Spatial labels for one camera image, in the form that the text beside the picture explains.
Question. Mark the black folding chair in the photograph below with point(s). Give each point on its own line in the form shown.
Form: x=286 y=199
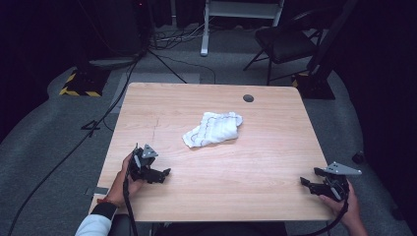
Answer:
x=285 y=46

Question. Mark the person's left hand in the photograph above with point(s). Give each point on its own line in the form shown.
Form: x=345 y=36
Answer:
x=126 y=188

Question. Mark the dark round table grommet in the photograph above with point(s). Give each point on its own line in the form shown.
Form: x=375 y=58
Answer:
x=248 y=98

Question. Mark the person's right hand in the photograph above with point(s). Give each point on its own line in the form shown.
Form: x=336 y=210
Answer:
x=349 y=209

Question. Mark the white cloth with stitched edge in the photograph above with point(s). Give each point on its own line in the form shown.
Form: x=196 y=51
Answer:
x=214 y=129

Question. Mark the grey tape strip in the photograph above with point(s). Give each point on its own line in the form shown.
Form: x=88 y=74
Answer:
x=100 y=190

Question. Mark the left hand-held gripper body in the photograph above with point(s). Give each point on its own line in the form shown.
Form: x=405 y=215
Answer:
x=142 y=164

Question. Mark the white metal desk frame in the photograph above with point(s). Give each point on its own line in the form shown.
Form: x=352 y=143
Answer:
x=239 y=11

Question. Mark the small black floor object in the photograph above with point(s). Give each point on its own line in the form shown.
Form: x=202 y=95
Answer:
x=358 y=158

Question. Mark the black stand with hazard-striped base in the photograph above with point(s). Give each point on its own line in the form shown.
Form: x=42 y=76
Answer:
x=316 y=83
x=86 y=82

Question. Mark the red wristband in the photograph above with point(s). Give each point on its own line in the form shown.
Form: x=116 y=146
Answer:
x=106 y=200

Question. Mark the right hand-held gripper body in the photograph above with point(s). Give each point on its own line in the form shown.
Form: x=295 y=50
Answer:
x=337 y=183

